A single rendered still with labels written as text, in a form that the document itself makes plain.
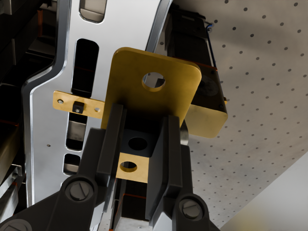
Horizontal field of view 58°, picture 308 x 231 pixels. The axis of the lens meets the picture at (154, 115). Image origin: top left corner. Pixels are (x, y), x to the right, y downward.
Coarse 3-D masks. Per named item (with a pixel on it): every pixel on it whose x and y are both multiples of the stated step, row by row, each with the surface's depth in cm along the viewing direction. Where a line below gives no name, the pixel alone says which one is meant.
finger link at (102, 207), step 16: (112, 112) 12; (96, 128) 12; (112, 128) 11; (96, 144) 11; (112, 144) 11; (96, 160) 11; (112, 160) 10; (96, 176) 10; (112, 176) 10; (32, 208) 9; (48, 208) 9; (96, 208) 10; (0, 224) 8; (16, 224) 8; (32, 224) 8; (96, 224) 11
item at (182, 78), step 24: (120, 48) 11; (120, 72) 12; (144, 72) 12; (168, 72) 12; (192, 72) 12; (120, 96) 12; (144, 96) 12; (168, 96) 12; (192, 96) 12; (144, 120) 13; (144, 144) 14; (120, 168) 16; (144, 168) 16
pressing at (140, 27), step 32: (64, 0) 34; (128, 0) 34; (160, 0) 34; (64, 32) 37; (96, 32) 37; (128, 32) 37; (160, 32) 38; (64, 64) 40; (96, 64) 41; (32, 96) 45; (96, 96) 45; (32, 128) 50; (64, 128) 50; (32, 160) 56; (64, 160) 56; (32, 192) 64
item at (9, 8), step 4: (4, 0) 36; (8, 0) 36; (12, 0) 36; (16, 0) 38; (20, 0) 39; (24, 0) 40; (4, 4) 36; (8, 4) 36; (12, 4) 37; (16, 4) 38; (20, 4) 39; (4, 8) 37; (8, 8) 37; (12, 8) 37; (16, 8) 38; (8, 12) 37; (12, 12) 37
